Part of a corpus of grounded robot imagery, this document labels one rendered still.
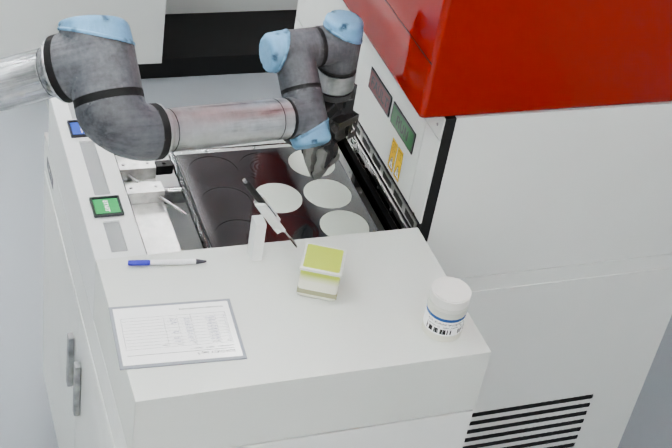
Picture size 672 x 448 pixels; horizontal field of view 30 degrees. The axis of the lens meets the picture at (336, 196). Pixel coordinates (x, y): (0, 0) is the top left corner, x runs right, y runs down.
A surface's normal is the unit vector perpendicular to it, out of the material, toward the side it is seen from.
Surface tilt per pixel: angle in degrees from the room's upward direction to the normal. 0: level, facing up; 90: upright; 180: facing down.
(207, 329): 0
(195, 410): 90
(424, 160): 90
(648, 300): 90
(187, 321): 0
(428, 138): 90
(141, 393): 0
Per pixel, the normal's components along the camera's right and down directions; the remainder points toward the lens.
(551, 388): 0.32, 0.60
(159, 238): 0.14, -0.79
